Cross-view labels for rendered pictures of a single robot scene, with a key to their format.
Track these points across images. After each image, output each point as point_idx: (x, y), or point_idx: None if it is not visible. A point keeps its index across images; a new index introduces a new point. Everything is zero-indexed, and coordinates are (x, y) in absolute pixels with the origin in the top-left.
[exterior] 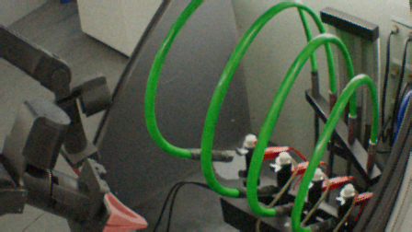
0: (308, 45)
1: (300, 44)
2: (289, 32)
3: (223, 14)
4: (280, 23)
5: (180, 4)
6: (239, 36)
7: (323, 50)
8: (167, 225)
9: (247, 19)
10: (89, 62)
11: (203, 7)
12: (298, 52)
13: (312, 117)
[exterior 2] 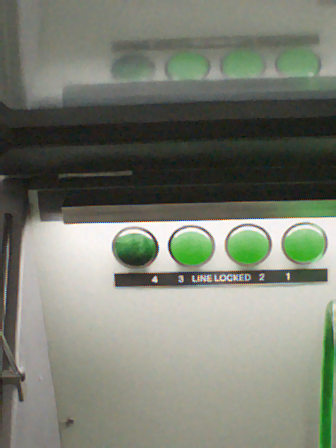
0: None
1: (235, 413)
2: (208, 398)
3: (48, 405)
4: (186, 386)
5: (21, 414)
6: (65, 440)
7: (297, 404)
8: None
9: (94, 400)
10: None
11: (36, 406)
12: (227, 430)
13: None
